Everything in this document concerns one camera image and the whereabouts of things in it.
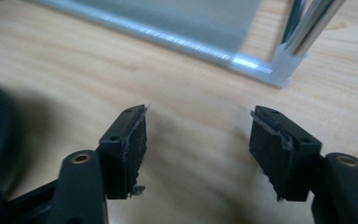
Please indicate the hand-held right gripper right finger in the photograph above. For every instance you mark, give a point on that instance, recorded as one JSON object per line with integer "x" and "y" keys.
{"x": 276, "y": 155}

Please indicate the grey metal frame shoe rack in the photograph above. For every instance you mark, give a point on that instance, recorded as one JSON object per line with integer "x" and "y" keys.
{"x": 180, "y": 21}

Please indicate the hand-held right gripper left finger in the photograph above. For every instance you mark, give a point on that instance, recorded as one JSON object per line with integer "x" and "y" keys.
{"x": 127, "y": 155}

